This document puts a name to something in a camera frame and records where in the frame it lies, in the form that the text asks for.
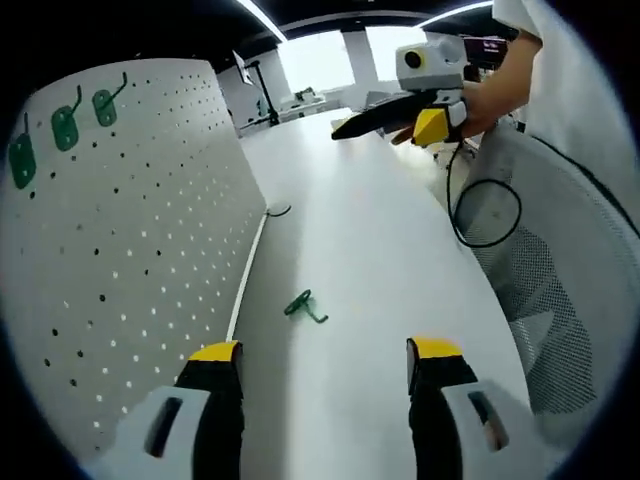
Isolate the white perforated mounting plate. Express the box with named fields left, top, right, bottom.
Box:
left=0, top=58, right=294, bottom=466

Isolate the green hook assembly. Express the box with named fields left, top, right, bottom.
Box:
left=283, top=288, right=330, bottom=325
left=7, top=113, right=39, bottom=191
left=91, top=71, right=130, bottom=128
left=49, top=84, right=85, bottom=154

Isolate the person's white shirt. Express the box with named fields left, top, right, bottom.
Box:
left=492, top=0, right=640, bottom=211

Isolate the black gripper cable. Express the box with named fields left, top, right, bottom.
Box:
left=446, top=143, right=524, bottom=249

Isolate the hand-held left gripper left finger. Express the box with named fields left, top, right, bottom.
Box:
left=107, top=339, right=246, bottom=480

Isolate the person's right hand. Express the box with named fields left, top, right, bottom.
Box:
left=446, top=81, right=503, bottom=145

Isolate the large dark wall screen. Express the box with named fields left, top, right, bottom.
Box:
left=462, top=34, right=511, bottom=66

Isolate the grey mesh office chair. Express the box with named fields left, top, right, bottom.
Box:
left=452, top=124, right=632, bottom=417

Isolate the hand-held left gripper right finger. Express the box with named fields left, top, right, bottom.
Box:
left=405, top=336, right=535, bottom=480

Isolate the black tripod with monitor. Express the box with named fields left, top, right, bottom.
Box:
left=232, top=49, right=282, bottom=129

